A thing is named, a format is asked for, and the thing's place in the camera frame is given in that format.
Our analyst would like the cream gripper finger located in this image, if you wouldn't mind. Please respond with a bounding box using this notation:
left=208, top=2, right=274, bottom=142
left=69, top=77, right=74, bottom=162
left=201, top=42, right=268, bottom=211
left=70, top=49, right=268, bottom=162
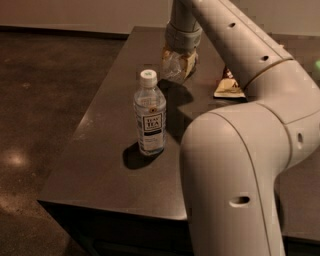
left=184, top=49, right=198, bottom=77
left=162, top=46, right=172, bottom=70

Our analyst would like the clear plastic water bottle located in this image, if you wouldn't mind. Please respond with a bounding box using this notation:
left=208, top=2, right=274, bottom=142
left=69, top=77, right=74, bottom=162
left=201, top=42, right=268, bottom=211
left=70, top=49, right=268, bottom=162
left=161, top=51, right=186, bottom=84

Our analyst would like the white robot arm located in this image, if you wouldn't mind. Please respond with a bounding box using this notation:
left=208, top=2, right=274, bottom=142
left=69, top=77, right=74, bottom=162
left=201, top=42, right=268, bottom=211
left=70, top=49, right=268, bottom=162
left=165, top=0, right=320, bottom=256

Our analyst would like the brown chip bag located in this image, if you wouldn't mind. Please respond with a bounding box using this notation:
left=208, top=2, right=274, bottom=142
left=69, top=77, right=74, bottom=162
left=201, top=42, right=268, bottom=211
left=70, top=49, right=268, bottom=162
left=214, top=67, right=245, bottom=98

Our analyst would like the upright tea bottle white cap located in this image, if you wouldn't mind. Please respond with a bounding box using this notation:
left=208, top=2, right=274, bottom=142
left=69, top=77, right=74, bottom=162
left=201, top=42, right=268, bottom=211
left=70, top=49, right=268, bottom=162
left=133, top=69, right=166, bottom=156

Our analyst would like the dark cabinet under counter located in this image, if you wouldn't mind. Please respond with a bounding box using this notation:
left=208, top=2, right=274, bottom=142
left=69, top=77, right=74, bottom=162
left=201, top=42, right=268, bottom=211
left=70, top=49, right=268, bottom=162
left=39, top=200, right=194, bottom=256

